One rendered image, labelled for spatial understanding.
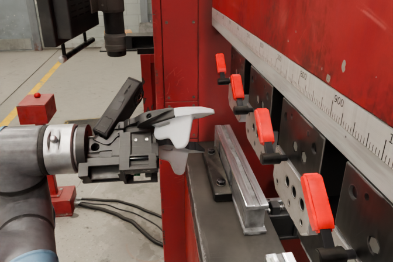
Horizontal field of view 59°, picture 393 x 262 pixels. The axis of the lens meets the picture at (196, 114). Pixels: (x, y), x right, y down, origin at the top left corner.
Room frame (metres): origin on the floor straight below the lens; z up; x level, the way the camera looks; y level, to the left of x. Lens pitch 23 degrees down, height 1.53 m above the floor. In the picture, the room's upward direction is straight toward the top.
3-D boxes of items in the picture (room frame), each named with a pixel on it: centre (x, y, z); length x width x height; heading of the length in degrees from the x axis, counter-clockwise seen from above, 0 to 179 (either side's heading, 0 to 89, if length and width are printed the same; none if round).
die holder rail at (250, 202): (0.97, -0.13, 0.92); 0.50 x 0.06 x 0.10; 7
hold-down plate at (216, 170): (1.02, -0.07, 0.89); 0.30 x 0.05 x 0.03; 7
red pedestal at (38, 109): (1.96, 0.97, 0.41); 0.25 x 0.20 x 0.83; 97
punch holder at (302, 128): (0.45, -0.19, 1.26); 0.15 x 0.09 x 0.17; 7
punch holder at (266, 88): (0.65, -0.16, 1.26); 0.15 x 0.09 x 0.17; 7
